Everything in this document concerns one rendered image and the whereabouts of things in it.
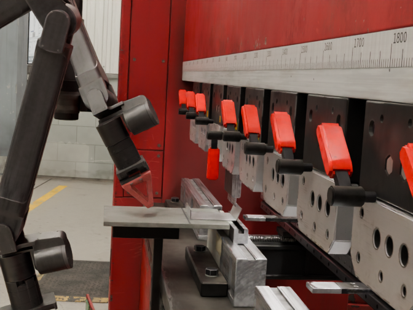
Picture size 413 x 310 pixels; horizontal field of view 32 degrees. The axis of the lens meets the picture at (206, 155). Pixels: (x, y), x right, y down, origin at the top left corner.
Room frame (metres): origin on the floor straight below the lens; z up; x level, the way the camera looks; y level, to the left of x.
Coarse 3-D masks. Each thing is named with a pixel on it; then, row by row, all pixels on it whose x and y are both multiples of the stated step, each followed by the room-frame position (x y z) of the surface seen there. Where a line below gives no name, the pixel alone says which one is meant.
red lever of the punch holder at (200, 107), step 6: (198, 96) 1.66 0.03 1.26; (204, 96) 1.67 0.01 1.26; (198, 102) 1.64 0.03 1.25; (204, 102) 1.65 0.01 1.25; (198, 108) 1.63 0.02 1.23; (204, 108) 1.63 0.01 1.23; (198, 114) 1.63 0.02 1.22; (204, 114) 1.63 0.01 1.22; (198, 120) 1.60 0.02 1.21; (204, 120) 1.60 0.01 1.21; (210, 120) 1.61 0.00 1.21
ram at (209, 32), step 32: (192, 0) 2.21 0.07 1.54; (224, 0) 1.58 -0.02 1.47; (256, 0) 1.23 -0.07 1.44; (288, 0) 1.00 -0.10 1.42; (320, 0) 0.85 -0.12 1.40; (352, 0) 0.74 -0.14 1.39; (384, 0) 0.65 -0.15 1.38; (192, 32) 2.16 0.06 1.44; (224, 32) 1.55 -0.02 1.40; (256, 32) 1.21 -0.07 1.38; (288, 32) 0.99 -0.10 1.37; (320, 32) 0.84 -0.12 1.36; (352, 32) 0.73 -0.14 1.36; (352, 96) 0.71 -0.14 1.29; (384, 96) 0.63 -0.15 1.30
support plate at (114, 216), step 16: (112, 208) 1.59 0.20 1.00; (128, 208) 1.60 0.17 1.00; (144, 208) 1.61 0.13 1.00; (160, 208) 1.62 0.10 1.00; (176, 208) 1.64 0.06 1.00; (112, 224) 1.44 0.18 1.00; (128, 224) 1.45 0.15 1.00; (144, 224) 1.45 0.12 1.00; (160, 224) 1.46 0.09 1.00; (176, 224) 1.46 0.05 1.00; (192, 224) 1.47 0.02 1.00; (208, 224) 1.47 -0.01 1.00; (224, 224) 1.48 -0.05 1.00
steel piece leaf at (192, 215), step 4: (188, 208) 1.55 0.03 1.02; (188, 212) 1.54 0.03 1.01; (192, 212) 1.58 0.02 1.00; (196, 212) 1.59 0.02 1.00; (200, 212) 1.59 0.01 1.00; (204, 212) 1.59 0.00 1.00; (208, 212) 1.59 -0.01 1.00; (212, 212) 1.60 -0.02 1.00; (216, 212) 1.60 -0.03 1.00; (220, 212) 1.60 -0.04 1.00; (188, 216) 1.54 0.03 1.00; (192, 216) 1.54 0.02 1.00; (196, 216) 1.54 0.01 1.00; (200, 216) 1.55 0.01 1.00; (204, 216) 1.55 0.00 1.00; (208, 216) 1.55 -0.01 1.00; (212, 216) 1.55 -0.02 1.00; (216, 216) 1.56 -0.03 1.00; (220, 216) 1.56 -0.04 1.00; (224, 216) 1.56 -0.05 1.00; (228, 216) 1.56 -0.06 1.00; (232, 216) 1.57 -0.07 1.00; (216, 220) 1.52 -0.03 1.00; (220, 220) 1.52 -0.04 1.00; (224, 220) 1.52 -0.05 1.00; (228, 220) 1.52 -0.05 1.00; (232, 220) 1.52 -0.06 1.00
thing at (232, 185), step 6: (228, 174) 1.58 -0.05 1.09; (228, 180) 1.57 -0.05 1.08; (234, 180) 1.52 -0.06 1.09; (228, 186) 1.57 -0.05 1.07; (234, 186) 1.52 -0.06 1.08; (240, 186) 1.52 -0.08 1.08; (228, 192) 1.56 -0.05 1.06; (234, 192) 1.52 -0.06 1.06; (240, 192) 1.52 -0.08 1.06; (228, 198) 1.61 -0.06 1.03; (234, 198) 1.53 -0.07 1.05; (234, 204) 1.53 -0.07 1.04
